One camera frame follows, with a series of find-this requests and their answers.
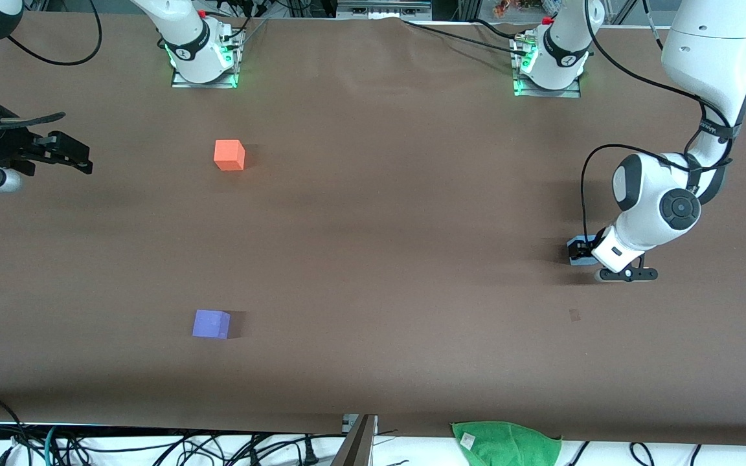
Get orange background objects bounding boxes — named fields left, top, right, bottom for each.
left=493, top=0, right=542, bottom=18

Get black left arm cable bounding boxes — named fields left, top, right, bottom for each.
left=580, top=0, right=736, bottom=250

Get grey power strip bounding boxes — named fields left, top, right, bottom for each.
left=337, top=0, right=432, bottom=20

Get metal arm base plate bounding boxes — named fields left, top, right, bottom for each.
left=512, top=36, right=582, bottom=99
left=171, top=29, right=244, bottom=89

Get blue block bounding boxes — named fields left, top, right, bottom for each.
left=567, top=234, right=600, bottom=267

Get green cloth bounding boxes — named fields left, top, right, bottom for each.
left=451, top=421, right=563, bottom=466

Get purple block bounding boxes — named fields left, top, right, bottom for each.
left=192, top=309, right=231, bottom=340

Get black base power cable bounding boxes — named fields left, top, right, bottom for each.
left=469, top=17, right=526, bottom=38
left=227, top=13, right=270, bottom=49
left=401, top=18, right=529, bottom=52

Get grey metal post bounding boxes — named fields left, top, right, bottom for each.
left=331, top=414, right=379, bottom=466

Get orange block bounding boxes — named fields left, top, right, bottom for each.
left=214, top=139, right=246, bottom=172

